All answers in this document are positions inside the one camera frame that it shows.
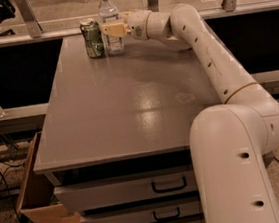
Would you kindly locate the grey drawer cabinet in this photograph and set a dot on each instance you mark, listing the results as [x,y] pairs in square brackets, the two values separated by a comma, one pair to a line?
[123,117]

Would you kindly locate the brown cardboard box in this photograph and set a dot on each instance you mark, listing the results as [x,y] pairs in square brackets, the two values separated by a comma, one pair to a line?
[36,192]

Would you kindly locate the blue label plastic water bottle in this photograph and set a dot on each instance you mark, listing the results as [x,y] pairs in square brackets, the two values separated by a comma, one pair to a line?
[109,13]

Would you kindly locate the top grey drawer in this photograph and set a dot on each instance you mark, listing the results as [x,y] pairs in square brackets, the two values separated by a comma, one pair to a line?
[96,195]

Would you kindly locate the left metal window post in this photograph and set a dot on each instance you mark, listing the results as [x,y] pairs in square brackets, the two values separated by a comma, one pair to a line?
[28,16]

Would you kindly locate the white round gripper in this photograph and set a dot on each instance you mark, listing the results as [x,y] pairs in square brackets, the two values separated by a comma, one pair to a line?
[137,25]

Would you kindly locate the middle grey drawer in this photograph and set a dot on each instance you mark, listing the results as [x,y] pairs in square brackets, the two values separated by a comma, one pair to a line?
[155,214]

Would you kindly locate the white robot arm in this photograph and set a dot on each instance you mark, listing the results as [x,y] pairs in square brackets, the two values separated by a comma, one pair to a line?
[227,140]

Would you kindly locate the green soda can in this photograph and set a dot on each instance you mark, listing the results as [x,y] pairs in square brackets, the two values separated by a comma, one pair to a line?
[90,30]

